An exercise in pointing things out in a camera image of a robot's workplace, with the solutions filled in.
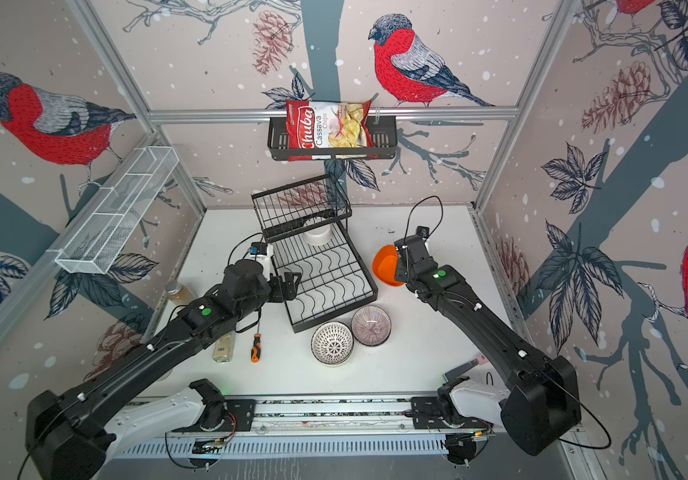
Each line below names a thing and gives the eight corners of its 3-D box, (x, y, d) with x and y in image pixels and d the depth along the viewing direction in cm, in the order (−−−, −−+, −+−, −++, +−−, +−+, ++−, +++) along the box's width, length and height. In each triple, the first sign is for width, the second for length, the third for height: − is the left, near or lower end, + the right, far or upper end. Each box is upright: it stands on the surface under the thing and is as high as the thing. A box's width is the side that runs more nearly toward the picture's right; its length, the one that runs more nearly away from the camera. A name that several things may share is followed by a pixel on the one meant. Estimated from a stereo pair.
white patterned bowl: (311, 367, 81) (308, 360, 76) (314, 329, 87) (312, 321, 83) (354, 367, 81) (354, 360, 76) (354, 329, 87) (354, 321, 83)
